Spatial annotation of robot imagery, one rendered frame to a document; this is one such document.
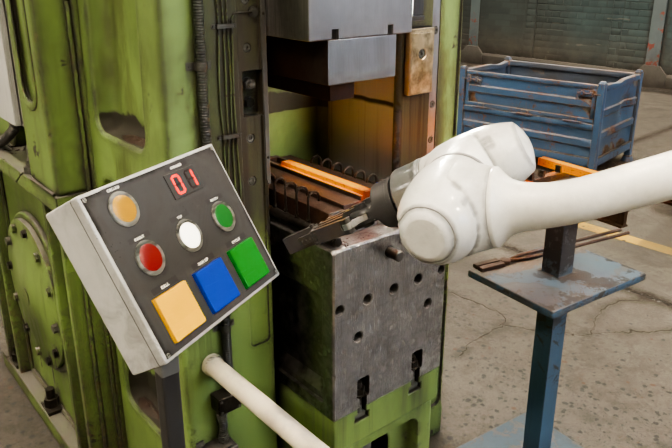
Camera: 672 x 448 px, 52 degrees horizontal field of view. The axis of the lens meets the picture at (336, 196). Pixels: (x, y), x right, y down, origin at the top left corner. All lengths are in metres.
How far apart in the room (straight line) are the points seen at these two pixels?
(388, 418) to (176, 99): 0.99
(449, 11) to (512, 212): 1.17
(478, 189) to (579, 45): 9.13
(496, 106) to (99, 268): 4.67
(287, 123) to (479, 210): 1.27
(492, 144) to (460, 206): 0.18
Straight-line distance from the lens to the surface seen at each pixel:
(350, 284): 1.59
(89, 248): 1.08
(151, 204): 1.15
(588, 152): 5.28
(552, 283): 1.98
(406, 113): 1.86
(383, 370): 1.79
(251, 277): 1.24
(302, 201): 1.64
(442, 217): 0.81
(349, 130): 2.00
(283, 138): 2.04
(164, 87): 1.44
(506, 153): 0.96
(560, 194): 0.85
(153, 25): 1.44
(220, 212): 1.25
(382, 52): 1.58
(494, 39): 10.63
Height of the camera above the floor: 1.53
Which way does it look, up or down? 19 degrees down
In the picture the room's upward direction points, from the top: straight up
